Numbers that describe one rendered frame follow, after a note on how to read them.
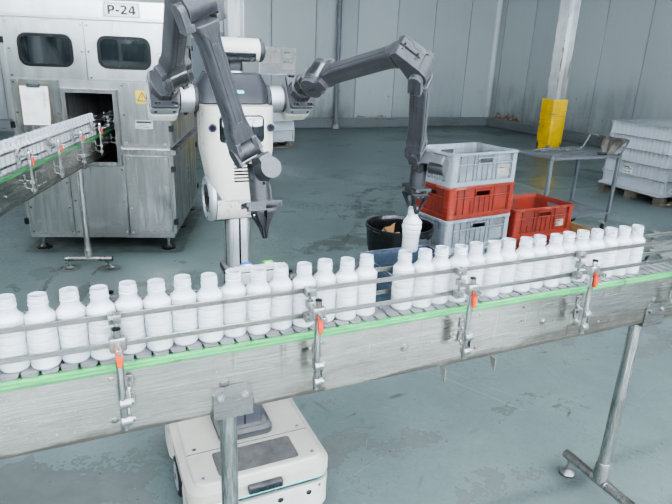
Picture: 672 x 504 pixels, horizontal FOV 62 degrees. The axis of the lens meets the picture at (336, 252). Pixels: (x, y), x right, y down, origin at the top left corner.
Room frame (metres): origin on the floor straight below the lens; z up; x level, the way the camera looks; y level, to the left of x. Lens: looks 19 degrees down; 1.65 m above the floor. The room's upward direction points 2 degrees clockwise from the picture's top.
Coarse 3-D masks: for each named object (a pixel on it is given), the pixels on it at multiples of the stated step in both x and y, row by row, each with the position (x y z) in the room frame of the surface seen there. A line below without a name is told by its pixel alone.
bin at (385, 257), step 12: (360, 252) 2.05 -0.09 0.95; (372, 252) 2.08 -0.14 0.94; (384, 252) 2.10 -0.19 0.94; (396, 252) 2.13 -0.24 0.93; (432, 252) 2.14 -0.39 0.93; (384, 264) 2.10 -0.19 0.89; (384, 276) 1.87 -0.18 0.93; (384, 288) 1.87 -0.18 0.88; (384, 300) 1.86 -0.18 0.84; (492, 360) 1.69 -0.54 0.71; (444, 372) 1.59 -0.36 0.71
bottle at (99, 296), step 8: (96, 288) 1.13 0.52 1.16; (104, 288) 1.13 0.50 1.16; (96, 296) 1.10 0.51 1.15; (104, 296) 1.11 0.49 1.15; (88, 304) 1.12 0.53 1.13; (96, 304) 1.10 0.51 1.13; (104, 304) 1.11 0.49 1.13; (112, 304) 1.12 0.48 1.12; (88, 312) 1.09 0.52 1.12; (96, 312) 1.09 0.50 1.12; (104, 312) 1.10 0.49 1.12; (104, 320) 1.09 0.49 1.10; (88, 328) 1.10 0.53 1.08; (96, 328) 1.09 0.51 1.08; (104, 328) 1.09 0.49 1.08; (96, 336) 1.09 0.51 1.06; (104, 336) 1.09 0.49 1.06; (96, 352) 1.09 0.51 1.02; (104, 352) 1.09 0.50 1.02; (104, 360) 1.09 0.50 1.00
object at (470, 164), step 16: (432, 144) 4.01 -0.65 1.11; (448, 144) 4.07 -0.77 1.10; (464, 144) 4.16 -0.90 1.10; (480, 144) 4.19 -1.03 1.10; (448, 160) 3.62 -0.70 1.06; (464, 160) 3.64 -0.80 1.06; (480, 160) 4.18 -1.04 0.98; (496, 160) 3.80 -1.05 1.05; (512, 160) 3.88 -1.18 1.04; (432, 176) 3.75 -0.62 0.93; (448, 176) 3.61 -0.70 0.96; (464, 176) 3.65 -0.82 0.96; (480, 176) 3.73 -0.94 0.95; (496, 176) 3.81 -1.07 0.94; (512, 176) 3.88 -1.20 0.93
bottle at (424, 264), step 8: (424, 248) 1.49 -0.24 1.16; (424, 256) 1.45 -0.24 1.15; (416, 264) 1.46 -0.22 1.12; (424, 264) 1.45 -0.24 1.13; (432, 264) 1.46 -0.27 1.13; (416, 272) 1.45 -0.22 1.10; (416, 280) 1.45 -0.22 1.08; (424, 280) 1.44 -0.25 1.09; (432, 280) 1.45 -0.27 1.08; (416, 288) 1.45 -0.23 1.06; (424, 288) 1.44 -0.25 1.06; (432, 288) 1.46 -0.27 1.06; (416, 304) 1.44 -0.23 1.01; (424, 304) 1.44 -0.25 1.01
